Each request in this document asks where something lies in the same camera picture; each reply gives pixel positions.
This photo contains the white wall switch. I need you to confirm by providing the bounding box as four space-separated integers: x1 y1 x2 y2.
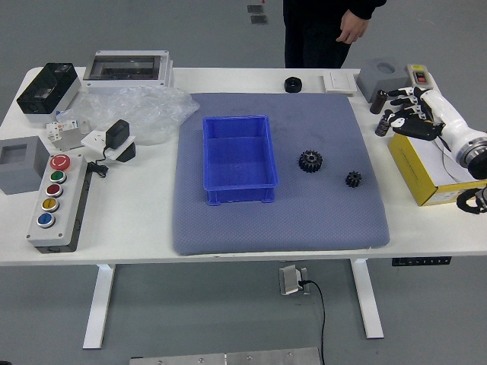
323 71 358 95

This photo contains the black floor cable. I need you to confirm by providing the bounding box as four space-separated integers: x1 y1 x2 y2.
298 279 327 365

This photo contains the black table control panel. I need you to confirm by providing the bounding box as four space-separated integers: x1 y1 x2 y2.
392 256 453 267

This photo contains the grey push-button control box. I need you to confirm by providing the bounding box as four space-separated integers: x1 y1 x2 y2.
25 152 91 254

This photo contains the black lidded enclosure box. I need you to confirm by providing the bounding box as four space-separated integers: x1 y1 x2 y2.
16 62 82 125

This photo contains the yellow white carton box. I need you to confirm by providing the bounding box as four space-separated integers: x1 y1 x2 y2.
387 131 487 208

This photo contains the blue plastic box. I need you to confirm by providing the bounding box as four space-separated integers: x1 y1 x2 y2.
202 115 282 207

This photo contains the black adapter cable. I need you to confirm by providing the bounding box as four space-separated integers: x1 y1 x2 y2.
86 146 111 178

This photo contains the dark brown capacitor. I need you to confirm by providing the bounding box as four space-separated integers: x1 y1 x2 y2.
374 109 395 137
370 89 388 114

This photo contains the blue-grey padded mat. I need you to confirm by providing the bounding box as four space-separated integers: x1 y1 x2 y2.
171 92 391 256

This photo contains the white circuit breaker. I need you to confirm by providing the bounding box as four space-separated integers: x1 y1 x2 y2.
45 117 92 150

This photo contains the grey block with square hole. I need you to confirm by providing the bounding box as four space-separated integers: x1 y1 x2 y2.
0 135 52 195

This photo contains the grey block with round hole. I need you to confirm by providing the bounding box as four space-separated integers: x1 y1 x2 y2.
356 58 411 103

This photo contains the beige switch box red button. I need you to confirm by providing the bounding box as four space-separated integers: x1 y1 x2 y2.
406 63 434 89

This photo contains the black power adapter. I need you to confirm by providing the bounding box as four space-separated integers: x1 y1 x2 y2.
104 119 131 150

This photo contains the silver metal plate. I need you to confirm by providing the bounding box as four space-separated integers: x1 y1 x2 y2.
129 347 321 365

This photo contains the black round nut ring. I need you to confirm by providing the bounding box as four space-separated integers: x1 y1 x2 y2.
284 76 304 94

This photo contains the person's left hand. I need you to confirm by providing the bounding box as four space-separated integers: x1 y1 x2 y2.
336 9 369 44

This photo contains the clear plastic bag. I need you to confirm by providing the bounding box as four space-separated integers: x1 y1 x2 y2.
60 84 201 146

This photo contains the white table leg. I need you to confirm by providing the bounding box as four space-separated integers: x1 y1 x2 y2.
82 264 116 350
349 259 384 340

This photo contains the white socket plate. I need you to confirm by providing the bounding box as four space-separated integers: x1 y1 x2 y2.
81 129 137 160

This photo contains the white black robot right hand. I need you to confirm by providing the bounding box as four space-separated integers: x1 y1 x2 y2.
384 85 487 154

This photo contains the silver floor socket box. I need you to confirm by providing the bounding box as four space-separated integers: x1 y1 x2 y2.
279 265 311 297

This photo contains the big black gear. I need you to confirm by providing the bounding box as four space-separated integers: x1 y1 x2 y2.
295 149 325 174

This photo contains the grey distribution box clear lid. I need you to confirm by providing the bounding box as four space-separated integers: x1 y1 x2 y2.
82 49 175 95

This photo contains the person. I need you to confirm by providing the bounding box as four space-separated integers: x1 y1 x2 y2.
282 0 387 69

